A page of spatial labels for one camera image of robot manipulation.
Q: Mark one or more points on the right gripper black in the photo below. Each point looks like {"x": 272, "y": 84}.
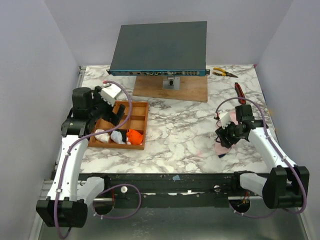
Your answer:
{"x": 225, "y": 135}

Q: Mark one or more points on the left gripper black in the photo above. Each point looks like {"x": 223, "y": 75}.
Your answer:
{"x": 111, "y": 117}

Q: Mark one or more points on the white pink-trimmed underwear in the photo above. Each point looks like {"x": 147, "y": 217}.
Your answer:
{"x": 103, "y": 138}

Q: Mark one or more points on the brown compartment tray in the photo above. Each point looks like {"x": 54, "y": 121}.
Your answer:
{"x": 137, "y": 121}

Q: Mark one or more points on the pink navy-trimmed underwear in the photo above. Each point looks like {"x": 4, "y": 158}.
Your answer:
{"x": 219, "y": 149}

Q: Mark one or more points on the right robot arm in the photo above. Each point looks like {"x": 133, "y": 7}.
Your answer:
{"x": 287, "y": 183}

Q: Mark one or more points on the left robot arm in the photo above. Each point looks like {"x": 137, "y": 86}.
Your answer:
{"x": 66, "y": 203}

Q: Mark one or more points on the white rolled cloth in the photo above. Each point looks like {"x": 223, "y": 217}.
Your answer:
{"x": 117, "y": 137}

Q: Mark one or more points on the orange rolled cloth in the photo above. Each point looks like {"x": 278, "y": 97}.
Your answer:
{"x": 134, "y": 137}

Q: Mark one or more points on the red black utility knife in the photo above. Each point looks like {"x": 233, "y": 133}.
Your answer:
{"x": 240, "y": 94}

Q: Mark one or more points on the wooden base board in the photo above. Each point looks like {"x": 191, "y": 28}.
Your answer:
{"x": 184, "y": 88}

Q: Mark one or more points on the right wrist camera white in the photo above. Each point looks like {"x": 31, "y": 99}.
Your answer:
{"x": 223, "y": 119}

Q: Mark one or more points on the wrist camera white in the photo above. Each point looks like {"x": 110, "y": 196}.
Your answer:
{"x": 223, "y": 119}
{"x": 110, "y": 92}

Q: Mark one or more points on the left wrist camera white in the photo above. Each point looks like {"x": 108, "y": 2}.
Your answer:
{"x": 110, "y": 92}

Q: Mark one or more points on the aluminium frame rail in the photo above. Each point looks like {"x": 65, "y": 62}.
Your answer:
{"x": 48, "y": 182}

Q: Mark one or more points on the yellow handled pliers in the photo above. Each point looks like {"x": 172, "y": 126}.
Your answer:
{"x": 222, "y": 73}

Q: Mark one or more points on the grey metal stand bracket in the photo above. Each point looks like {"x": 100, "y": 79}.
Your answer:
{"x": 171, "y": 83}

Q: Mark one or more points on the black mounting rail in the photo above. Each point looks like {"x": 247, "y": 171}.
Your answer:
{"x": 169, "y": 190}

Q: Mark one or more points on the network switch grey blue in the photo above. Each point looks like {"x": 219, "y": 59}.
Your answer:
{"x": 161, "y": 49}

